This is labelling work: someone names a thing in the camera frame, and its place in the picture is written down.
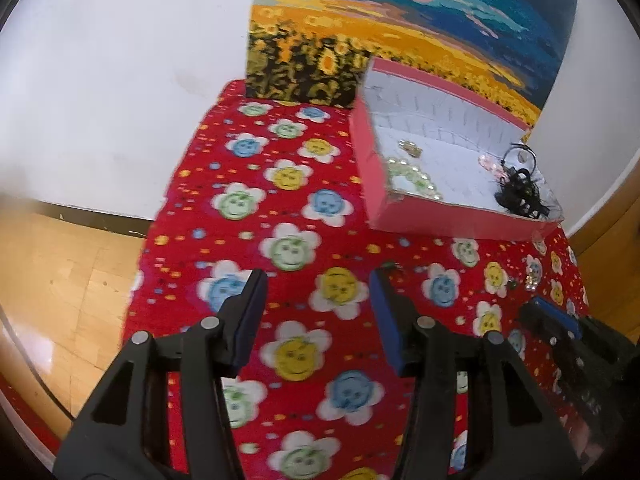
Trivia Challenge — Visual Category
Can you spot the red smiley flower cloth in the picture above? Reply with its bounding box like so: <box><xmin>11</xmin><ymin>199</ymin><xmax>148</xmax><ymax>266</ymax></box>
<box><xmin>122</xmin><ymin>79</ymin><xmax>591</xmax><ymax>480</ymax></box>

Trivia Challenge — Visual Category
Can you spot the black cable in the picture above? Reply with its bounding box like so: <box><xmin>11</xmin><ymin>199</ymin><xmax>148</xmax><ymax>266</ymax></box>
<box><xmin>0</xmin><ymin>305</ymin><xmax>76</xmax><ymax>421</ymax></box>

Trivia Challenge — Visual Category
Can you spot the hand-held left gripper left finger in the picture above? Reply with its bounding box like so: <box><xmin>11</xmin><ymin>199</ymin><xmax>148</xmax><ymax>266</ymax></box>
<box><xmin>52</xmin><ymin>269</ymin><xmax>269</xmax><ymax>480</ymax></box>

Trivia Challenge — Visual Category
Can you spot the wooden door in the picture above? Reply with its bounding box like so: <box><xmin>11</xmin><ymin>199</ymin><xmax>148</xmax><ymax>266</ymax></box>
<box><xmin>565</xmin><ymin>195</ymin><xmax>640</xmax><ymax>341</ymax></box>

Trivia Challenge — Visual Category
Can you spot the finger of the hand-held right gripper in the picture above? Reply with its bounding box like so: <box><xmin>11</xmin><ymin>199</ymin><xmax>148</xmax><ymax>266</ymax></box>
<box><xmin>517</xmin><ymin>296</ymin><xmax>585</xmax><ymax>348</ymax></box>

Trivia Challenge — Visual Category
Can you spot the black feather hair accessory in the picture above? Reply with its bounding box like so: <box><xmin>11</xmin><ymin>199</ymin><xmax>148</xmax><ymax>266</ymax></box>
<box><xmin>492</xmin><ymin>167</ymin><xmax>553</xmax><ymax>220</ymax></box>

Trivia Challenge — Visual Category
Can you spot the white pearl bracelet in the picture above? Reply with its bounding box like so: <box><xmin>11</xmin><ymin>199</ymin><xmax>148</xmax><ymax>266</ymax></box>
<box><xmin>386</xmin><ymin>156</ymin><xmax>445</xmax><ymax>200</ymax></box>

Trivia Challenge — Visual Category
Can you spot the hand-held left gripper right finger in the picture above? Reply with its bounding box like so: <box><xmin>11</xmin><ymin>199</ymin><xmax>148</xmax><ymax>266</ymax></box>
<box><xmin>369</xmin><ymin>266</ymin><xmax>583</xmax><ymax>480</ymax></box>

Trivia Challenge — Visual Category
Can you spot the pink cardboard box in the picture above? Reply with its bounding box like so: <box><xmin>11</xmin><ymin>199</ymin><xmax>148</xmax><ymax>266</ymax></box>
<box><xmin>348</xmin><ymin>57</ymin><xmax>566</xmax><ymax>241</ymax></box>

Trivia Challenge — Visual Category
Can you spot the sunflower field painting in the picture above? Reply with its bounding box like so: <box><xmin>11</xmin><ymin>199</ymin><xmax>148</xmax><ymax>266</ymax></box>
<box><xmin>245</xmin><ymin>0</ymin><xmax>578</xmax><ymax>128</ymax></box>

